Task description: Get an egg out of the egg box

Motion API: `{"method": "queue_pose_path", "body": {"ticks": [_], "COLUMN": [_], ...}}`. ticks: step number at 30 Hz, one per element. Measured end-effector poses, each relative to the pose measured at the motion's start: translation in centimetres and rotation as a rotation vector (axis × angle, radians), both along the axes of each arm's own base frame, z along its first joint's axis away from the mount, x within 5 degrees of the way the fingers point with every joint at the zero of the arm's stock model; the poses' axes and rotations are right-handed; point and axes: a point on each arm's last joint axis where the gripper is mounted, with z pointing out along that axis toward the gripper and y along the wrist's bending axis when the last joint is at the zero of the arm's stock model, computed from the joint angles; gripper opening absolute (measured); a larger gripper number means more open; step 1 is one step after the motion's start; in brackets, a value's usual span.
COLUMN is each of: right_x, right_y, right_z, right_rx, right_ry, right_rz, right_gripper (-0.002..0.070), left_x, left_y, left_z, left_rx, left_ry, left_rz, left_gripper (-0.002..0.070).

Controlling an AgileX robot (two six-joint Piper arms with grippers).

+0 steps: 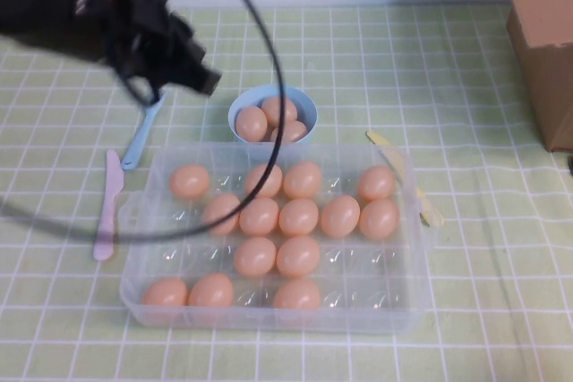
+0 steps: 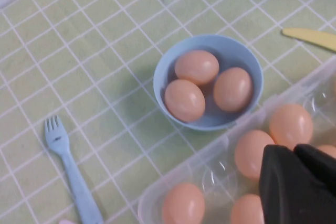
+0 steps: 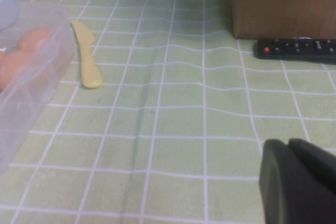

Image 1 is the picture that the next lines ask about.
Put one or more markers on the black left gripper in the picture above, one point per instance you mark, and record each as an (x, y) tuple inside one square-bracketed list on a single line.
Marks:
[(134, 28)]

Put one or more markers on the tan egg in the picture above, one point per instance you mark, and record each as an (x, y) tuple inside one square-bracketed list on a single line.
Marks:
[(254, 257), (189, 180), (376, 183), (298, 216), (165, 292), (297, 257), (251, 124), (217, 207), (210, 291), (286, 107), (293, 132), (302, 179), (274, 183), (378, 218), (259, 217), (296, 294), (340, 216)]

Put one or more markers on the clear plastic egg box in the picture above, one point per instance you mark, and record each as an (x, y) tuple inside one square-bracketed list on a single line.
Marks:
[(380, 265)]

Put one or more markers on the brown cardboard box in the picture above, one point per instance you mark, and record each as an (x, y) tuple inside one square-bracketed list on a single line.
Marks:
[(541, 42)]

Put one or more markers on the light blue plastic fork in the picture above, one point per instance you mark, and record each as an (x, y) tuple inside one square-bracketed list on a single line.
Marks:
[(134, 149)]

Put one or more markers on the light blue bowl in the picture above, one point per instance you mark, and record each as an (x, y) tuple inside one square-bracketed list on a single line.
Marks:
[(309, 109)]

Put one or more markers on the pale pink plastic knife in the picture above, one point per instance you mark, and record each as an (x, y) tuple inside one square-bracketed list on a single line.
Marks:
[(107, 212)]

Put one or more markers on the yellow plastic knife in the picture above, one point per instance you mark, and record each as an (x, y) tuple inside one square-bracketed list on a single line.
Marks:
[(430, 216)]

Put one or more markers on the green checkered tablecloth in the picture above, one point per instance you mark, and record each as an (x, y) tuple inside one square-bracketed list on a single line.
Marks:
[(492, 265)]

